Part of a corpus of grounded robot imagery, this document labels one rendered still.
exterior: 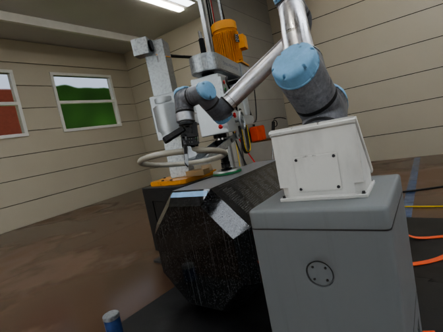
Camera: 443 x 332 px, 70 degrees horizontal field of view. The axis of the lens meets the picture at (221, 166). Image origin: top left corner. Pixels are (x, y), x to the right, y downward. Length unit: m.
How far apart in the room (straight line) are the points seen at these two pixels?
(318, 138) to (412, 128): 5.82
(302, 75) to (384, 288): 0.63
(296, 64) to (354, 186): 0.40
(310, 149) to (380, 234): 0.30
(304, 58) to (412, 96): 5.77
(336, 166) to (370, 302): 0.37
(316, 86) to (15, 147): 7.37
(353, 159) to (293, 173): 0.18
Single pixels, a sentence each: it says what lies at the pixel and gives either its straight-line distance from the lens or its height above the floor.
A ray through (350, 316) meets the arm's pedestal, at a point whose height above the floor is 0.54.
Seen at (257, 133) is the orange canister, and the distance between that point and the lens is 5.43.
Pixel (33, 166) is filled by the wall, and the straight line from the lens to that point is 8.08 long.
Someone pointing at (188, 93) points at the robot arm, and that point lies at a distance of 1.50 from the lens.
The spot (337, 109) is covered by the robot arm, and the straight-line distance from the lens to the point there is 1.13.
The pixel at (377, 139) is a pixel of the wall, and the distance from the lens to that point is 6.83.
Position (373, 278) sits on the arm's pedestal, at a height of 0.66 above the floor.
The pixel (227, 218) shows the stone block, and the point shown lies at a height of 0.64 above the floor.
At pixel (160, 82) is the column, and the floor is 1.67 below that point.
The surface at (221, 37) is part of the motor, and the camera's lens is 2.99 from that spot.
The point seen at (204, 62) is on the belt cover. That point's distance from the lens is 2.28.
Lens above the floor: 1.10
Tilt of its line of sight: 6 degrees down
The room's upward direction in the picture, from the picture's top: 11 degrees counter-clockwise
